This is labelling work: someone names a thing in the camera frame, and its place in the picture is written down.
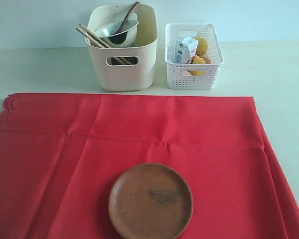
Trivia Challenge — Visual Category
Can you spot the wooden chopstick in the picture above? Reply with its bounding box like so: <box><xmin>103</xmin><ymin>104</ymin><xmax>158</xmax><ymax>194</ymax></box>
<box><xmin>79</xmin><ymin>23</ymin><xmax>133</xmax><ymax>66</ymax></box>
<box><xmin>76</xmin><ymin>26</ymin><xmax>127</xmax><ymax>66</ymax></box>

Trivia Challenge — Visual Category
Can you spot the yellow cheese wedge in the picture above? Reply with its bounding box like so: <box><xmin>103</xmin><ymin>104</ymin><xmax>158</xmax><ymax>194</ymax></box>
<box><xmin>190</xmin><ymin>55</ymin><xmax>207</xmax><ymax>76</ymax></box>

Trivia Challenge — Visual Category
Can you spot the brown wooden plate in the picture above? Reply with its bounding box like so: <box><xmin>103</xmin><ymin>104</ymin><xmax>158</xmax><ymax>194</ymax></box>
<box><xmin>108</xmin><ymin>163</ymin><xmax>193</xmax><ymax>239</ymax></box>

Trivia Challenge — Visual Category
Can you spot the small milk carton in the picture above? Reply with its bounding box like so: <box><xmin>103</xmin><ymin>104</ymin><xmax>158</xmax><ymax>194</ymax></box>
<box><xmin>174</xmin><ymin>36</ymin><xmax>198</xmax><ymax>64</ymax></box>

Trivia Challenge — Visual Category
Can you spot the orange fried nugget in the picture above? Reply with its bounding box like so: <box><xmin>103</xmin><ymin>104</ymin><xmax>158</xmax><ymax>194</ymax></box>
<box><xmin>201</xmin><ymin>55</ymin><xmax>212</xmax><ymax>64</ymax></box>

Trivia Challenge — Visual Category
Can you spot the dark wooden spoon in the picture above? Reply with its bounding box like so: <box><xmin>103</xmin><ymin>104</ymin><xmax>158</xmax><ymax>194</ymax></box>
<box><xmin>114</xmin><ymin>1</ymin><xmax>140</xmax><ymax>35</ymax></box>

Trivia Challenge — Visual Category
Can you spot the yellow lemon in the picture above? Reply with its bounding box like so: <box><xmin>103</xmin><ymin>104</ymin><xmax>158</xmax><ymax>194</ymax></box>
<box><xmin>194</xmin><ymin>36</ymin><xmax>209</xmax><ymax>56</ymax></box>

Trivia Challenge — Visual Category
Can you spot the white ceramic bowl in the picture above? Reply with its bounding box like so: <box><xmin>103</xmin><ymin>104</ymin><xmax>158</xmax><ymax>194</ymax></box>
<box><xmin>94</xmin><ymin>19</ymin><xmax>139</xmax><ymax>48</ymax></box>

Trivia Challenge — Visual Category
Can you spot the brown egg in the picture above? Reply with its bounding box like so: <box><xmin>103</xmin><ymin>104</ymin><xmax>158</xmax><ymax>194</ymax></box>
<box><xmin>182</xmin><ymin>71</ymin><xmax>191</xmax><ymax>76</ymax></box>

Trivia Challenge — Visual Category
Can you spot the white perforated plastic basket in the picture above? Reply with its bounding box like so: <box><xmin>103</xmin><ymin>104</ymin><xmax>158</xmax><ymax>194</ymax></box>
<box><xmin>165</xmin><ymin>23</ymin><xmax>224</xmax><ymax>90</ymax></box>

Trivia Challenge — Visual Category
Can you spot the cream plastic bin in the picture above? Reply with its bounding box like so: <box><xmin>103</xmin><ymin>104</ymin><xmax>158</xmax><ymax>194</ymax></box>
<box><xmin>85</xmin><ymin>4</ymin><xmax>157</xmax><ymax>91</ymax></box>

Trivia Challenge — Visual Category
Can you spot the red tablecloth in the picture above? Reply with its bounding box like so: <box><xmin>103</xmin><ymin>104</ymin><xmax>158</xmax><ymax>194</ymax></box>
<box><xmin>0</xmin><ymin>93</ymin><xmax>299</xmax><ymax>239</ymax></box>

